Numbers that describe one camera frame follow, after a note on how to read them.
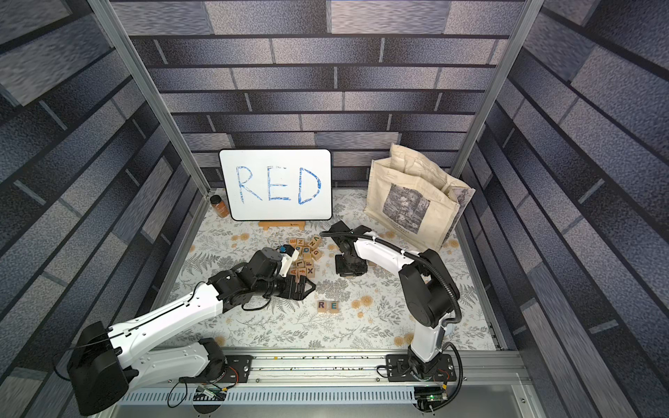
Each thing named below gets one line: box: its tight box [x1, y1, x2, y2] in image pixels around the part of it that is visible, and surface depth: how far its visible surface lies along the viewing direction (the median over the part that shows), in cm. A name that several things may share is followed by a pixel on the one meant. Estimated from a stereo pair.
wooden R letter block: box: [317, 299, 328, 314], surface depth 85 cm
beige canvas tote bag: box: [364, 142, 476, 252], surface depth 92 cm
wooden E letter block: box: [329, 300, 341, 314], surface depth 86 cm
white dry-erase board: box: [218, 148, 333, 222], surface depth 99 cm
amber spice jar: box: [209, 194, 230, 218], surface depth 106 cm
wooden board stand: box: [257, 220, 306, 231], surface depth 105 cm
